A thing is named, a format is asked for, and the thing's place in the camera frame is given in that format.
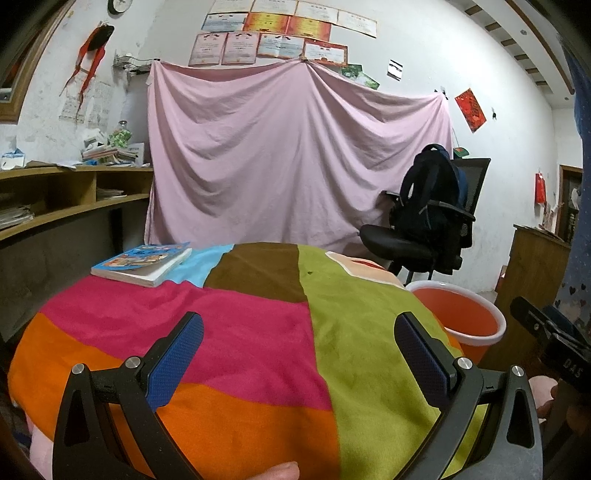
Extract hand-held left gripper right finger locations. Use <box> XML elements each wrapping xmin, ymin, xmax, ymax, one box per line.
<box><xmin>394</xmin><ymin>311</ymin><xmax>543</xmax><ymax>480</ymax></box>

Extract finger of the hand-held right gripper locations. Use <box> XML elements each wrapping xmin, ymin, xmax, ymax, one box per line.
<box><xmin>510</xmin><ymin>295</ymin><xmax>561</xmax><ymax>344</ymax></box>

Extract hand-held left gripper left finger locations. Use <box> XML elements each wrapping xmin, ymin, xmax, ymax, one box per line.
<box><xmin>52</xmin><ymin>311</ymin><xmax>205</xmax><ymax>480</ymax></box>

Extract orange bucket with white rim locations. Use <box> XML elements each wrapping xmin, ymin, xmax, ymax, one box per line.
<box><xmin>405</xmin><ymin>281</ymin><xmax>507</xmax><ymax>370</ymax></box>

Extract person's right hand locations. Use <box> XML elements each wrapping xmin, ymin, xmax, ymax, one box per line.
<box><xmin>529</xmin><ymin>376</ymin><xmax>591</xmax><ymax>437</ymax></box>

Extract wooden cabinet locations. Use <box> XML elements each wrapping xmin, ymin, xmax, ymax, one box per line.
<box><xmin>485</xmin><ymin>224</ymin><xmax>573</xmax><ymax>370</ymax></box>

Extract blue printed curtain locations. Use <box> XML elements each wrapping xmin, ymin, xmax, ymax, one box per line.
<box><xmin>556</xmin><ymin>37</ymin><xmax>591</xmax><ymax>333</ymax></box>

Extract colourful patchwork blanket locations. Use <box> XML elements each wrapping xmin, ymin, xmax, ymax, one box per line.
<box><xmin>7</xmin><ymin>242</ymin><xmax>490</xmax><ymax>480</ymax></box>

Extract blue cover book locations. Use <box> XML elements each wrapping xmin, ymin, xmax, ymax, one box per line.
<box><xmin>91</xmin><ymin>243</ymin><xmax>193</xmax><ymax>288</ymax></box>

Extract black office chair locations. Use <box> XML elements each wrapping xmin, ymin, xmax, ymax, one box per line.
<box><xmin>359</xmin><ymin>158</ymin><xmax>491</xmax><ymax>284</ymax></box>

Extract wooden framed picture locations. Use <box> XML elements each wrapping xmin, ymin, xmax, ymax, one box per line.
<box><xmin>556</xmin><ymin>165</ymin><xmax>583</xmax><ymax>241</ymax></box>

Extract dark blue backpack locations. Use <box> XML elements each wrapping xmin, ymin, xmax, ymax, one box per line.
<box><xmin>392</xmin><ymin>144</ymin><xmax>468</xmax><ymax>236</ymax></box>

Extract pink cloth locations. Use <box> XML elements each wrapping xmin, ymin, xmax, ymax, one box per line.
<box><xmin>25</xmin><ymin>415</ymin><xmax>61</xmax><ymax>480</ymax></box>

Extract wooden desk shelf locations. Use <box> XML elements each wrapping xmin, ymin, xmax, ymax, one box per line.
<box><xmin>0</xmin><ymin>164</ymin><xmax>155</xmax><ymax>342</ymax></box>

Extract stack of papers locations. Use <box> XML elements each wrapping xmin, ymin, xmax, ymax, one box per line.
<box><xmin>0</xmin><ymin>205</ymin><xmax>35</xmax><ymax>230</ymax></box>

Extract stack of books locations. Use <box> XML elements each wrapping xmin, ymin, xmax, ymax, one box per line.
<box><xmin>81</xmin><ymin>131</ymin><xmax>127</xmax><ymax>167</ymax></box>

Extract pink hanging sheet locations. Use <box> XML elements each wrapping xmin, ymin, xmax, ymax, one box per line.
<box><xmin>144</xmin><ymin>60</ymin><xmax>455</xmax><ymax>264</ymax></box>

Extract glass jar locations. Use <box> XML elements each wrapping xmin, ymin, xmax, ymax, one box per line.
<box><xmin>111</xmin><ymin>121</ymin><xmax>134</xmax><ymax>149</ymax></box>

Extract loose papers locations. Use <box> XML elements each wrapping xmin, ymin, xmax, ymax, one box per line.
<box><xmin>25</xmin><ymin>160</ymin><xmax>77</xmax><ymax>171</ymax></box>

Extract blue white tissue box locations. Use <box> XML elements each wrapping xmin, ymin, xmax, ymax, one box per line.
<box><xmin>0</xmin><ymin>148</ymin><xmax>26</xmax><ymax>171</ymax></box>

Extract red paper wall decoration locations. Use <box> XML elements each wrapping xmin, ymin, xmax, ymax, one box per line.
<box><xmin>455</xmin><ymin>88</ymin><xmax>487</xmax><ymax>134</ymax></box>

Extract paper wall calendar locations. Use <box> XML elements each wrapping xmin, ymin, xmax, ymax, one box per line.
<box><xmin>62</xmin><ymin>78</ymin><xmax>114</xmax><ymax>127</ymax></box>

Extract metal wire wall rack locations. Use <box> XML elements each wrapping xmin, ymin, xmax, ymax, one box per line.
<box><xmin>113</xmin><ymin>53</ymin><xmax>153</xmax><ymax>75</ymax></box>

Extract wooden window frame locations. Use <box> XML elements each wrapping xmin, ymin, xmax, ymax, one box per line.
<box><xmin>0</xmin><ymin>0</ymin><xmax>77</xmax><ymax>123</ymax></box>

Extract red tassel wall ornament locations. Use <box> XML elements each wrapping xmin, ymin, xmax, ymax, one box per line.
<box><xmin>60</xmin><ymin>24</ymin><xmax>115</xmax><ymax>116</ymax></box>

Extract group of wall certificates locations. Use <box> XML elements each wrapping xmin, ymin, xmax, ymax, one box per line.
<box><xmin>188</xmin><ymin>0</ymin><xmax>378</xmax><ymax>66</ymax></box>

